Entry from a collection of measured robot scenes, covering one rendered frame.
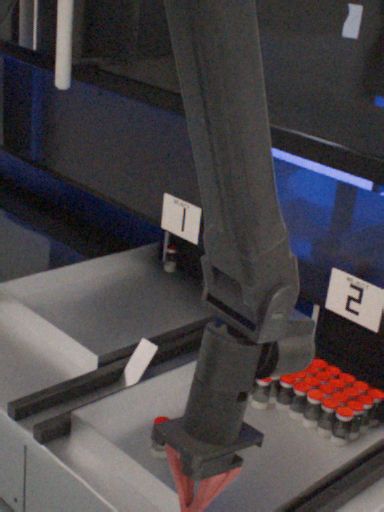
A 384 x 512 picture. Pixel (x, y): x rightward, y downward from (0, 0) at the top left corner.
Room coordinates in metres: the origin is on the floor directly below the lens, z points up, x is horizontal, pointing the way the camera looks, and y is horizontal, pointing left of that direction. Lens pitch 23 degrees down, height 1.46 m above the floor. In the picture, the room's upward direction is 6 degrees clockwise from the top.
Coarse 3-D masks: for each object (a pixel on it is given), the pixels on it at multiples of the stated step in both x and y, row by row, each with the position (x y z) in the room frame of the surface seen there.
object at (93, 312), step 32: (128, 256) 1.27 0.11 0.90; (0, 288) 1.07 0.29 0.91; (32, 288) 1.12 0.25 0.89; (64, 288) 1.16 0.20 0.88; (96, 288) 1.17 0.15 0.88; (128, 288) 1.19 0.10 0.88; (160, 288) 1.20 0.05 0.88; (192, 288) 1.21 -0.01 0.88; (32, 320) 1.01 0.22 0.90; (64, 320) 1.05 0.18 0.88; (96, 320) 1.06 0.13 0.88; (128, 320) 1.07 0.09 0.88; (160, 320) 1.08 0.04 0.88; (192, 320) 1.10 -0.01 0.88; (64, 352) 0.95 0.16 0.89; (96, 352) 0.97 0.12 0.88; (128, 352) 0.94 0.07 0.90
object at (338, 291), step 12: (336, 276) 0.97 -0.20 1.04; (348, 276) 0.95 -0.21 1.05; (336, 288) 0.96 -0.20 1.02; (348, 288) 0.95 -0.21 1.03; (372, 288) 0.93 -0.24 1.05; (336, 300) 0.96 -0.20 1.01; (372, 300) 0.92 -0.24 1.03; (336, 312) 0.96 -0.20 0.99; (348, 312) 0.95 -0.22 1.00; (360, 312) 0.93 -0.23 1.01; (372, 312) 0.92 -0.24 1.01; (372, 324) 0.92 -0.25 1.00
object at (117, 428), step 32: (160, 384) 0.87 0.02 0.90; (96, 416) 0.79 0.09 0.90; (128, 416) 0.82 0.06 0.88; (160, 416) 0.83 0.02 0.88; (256, 416) 0.85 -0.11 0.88; (288, 416) 0.86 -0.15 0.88; (96, 448) 0.74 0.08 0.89; (128, 448) 0.76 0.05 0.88; (256, 448) 0.78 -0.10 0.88; (288, 448) 0.79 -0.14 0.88; (320, 448) 0.80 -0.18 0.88; (352, 448) 0.80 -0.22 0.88; (128, 480) 0.70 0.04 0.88; (160, 480) 0.67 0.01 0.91; (256, 480) 0.72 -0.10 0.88; (288, 480) 0.73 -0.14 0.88; (320, 480) 0.70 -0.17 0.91
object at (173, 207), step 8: (168, 200) 1.20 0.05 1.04; (176, 200) 1.19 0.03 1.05; (168, 208) 1.20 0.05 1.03; (176, 208) 1.18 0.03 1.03; (192, 208) 1.16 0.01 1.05; (168, 216) 1.20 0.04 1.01; (176, 216) 1.18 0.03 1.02; (192, 216) 1.16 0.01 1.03; (168, 224) 1.19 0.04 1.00; (176, 224) 1.18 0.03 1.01; (192, 224) 1.16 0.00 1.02; (176, 232) 1.18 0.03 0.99; (184, 232) 1.17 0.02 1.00; (192, 232) 1.16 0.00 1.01; (192, 240) 1.15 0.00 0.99
